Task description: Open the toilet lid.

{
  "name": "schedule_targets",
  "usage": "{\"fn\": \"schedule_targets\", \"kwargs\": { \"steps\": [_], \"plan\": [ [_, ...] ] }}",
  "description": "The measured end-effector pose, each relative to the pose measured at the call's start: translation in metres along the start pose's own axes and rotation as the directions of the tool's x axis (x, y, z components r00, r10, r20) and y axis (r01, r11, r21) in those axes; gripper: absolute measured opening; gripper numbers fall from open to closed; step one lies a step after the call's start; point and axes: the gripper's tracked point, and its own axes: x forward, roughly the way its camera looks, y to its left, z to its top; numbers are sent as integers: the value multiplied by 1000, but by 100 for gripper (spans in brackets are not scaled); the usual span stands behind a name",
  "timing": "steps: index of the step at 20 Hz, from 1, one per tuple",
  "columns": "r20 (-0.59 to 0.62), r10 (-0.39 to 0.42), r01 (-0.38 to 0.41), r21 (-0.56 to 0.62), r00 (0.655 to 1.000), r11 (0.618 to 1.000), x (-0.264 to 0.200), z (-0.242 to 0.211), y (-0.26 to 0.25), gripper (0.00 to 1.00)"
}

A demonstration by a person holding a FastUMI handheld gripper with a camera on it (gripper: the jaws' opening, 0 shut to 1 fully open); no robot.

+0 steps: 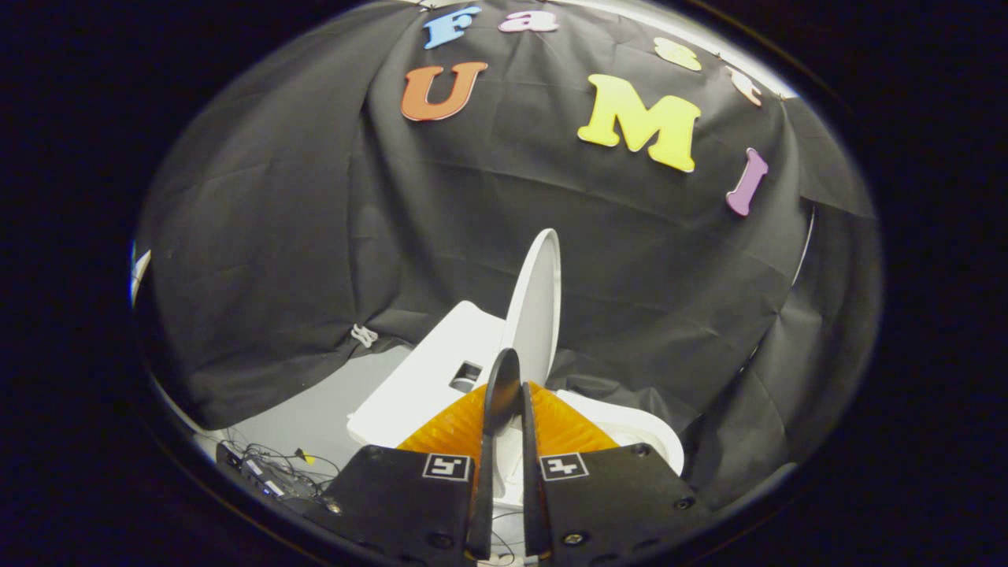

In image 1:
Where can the black backdrop cloth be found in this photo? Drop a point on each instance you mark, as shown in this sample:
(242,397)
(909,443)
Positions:
(315,220)

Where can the black power strip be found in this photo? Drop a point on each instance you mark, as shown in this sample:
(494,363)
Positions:
(260,475)

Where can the white plastic clip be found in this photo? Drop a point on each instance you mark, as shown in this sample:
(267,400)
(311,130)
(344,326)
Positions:
(364,336)

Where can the white toilet tank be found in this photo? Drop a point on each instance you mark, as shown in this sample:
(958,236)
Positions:
(425,378)

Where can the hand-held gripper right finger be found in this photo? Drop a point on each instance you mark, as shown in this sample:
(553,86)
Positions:
(622,504)

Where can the yellow tape tag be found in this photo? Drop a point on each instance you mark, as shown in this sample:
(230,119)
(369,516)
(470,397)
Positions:
(305,456)

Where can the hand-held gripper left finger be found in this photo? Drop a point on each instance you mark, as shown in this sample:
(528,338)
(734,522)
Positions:
(402,504)

